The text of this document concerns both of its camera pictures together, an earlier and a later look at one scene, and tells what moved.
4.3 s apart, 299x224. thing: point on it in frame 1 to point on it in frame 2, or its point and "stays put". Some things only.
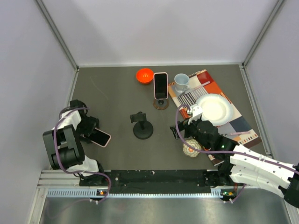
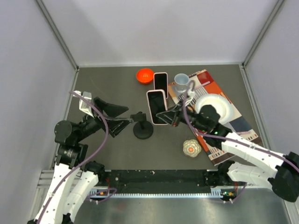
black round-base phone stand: [143, 129] stays put
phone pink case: [100, 137] to [158, 104]
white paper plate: [216, 108] stays put
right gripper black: [183, 125] to [172, 117]
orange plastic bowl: [145, 75] stays put
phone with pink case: [160, 85] stays put
